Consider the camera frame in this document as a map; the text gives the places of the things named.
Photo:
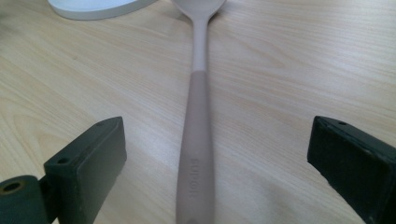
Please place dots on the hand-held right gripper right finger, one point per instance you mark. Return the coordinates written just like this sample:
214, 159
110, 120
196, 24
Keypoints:
358, 165

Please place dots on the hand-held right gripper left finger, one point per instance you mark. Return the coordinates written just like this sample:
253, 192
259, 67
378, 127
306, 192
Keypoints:
87, 174

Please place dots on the white round plate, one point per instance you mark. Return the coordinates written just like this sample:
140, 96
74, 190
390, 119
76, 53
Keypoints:
96, 7

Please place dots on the beige silicone spoon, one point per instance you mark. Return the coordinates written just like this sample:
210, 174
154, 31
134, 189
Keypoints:
196, 140

